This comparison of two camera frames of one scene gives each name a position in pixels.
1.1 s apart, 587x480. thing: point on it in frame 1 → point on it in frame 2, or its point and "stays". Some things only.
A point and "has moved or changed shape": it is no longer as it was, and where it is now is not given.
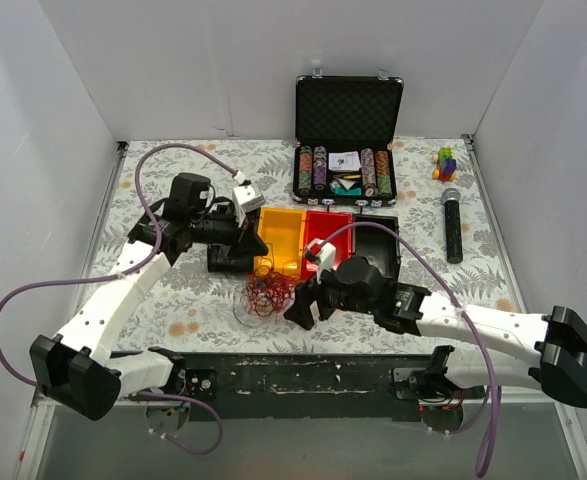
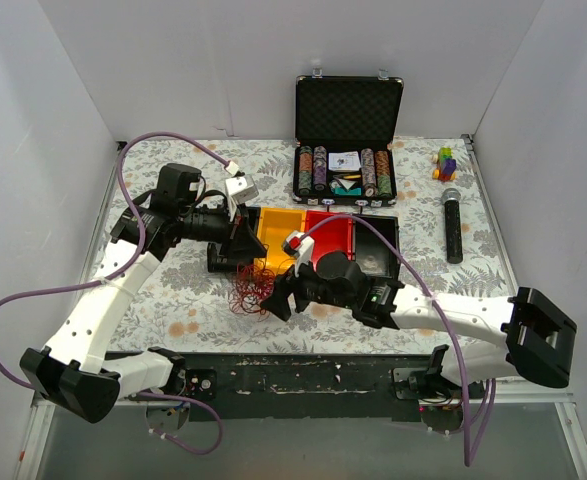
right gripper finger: (301, 312) → (277, 301)
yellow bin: (283, 231) stays
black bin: (377, 243) stays
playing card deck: (344, 161) stays
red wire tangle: (267, 290) has moved or changed shape
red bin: (318, 225) stays
